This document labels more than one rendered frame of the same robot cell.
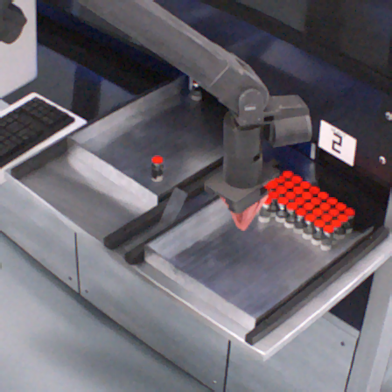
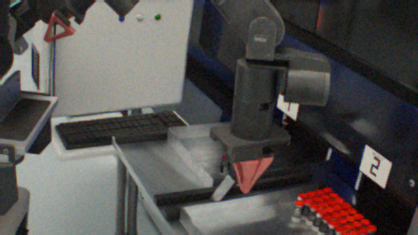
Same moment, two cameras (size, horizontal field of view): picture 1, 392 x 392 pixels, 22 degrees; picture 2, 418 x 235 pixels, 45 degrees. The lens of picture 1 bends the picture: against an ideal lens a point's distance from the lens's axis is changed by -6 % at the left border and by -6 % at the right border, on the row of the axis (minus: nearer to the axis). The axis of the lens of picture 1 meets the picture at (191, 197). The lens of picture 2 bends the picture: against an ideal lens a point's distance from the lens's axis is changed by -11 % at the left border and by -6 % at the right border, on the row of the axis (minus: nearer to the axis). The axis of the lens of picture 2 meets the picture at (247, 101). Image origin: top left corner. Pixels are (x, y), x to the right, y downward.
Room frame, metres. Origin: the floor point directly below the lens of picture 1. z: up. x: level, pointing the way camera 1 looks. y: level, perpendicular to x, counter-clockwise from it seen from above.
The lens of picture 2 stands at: (0.59, -0.25, 1.51)
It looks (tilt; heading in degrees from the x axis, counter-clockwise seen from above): 22 degrees down; 15
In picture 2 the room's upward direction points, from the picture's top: 9 degrees clockwise
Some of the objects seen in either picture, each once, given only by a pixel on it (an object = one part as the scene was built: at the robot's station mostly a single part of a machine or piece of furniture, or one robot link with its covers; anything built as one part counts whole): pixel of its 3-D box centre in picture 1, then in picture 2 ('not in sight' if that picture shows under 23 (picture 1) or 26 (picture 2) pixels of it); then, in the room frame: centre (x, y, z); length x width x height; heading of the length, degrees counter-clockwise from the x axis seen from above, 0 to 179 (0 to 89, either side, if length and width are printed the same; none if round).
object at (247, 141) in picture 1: (247, 132); (260, 80); (1.27, -0.08, 1.26); 0.07 x 0.06 x 0.07; 108
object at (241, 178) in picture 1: (242, 166); (252, 120); (1.27, -0.07, 1.20); 0.10 x 0.07 x 0.07; 137
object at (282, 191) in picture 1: (303, 213); (329, 221); (1.53, -0.21, 0.90); 0.18 x 0.02 x 0.05; 48
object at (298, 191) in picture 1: (310, 207); (338, 218); (1.55, -0.22, 0.90); 0.18 x 0.02 x 0.05; 48
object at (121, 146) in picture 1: (171, 136); (250, 150); (1.76, 0.04, 0.90); 0.34 x 0.26 x 0.04; 138
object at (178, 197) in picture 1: (154, 220); (201, 194); (1.49, 0.06, 0.91); 0.14 x 0.03 x 0.06; 138
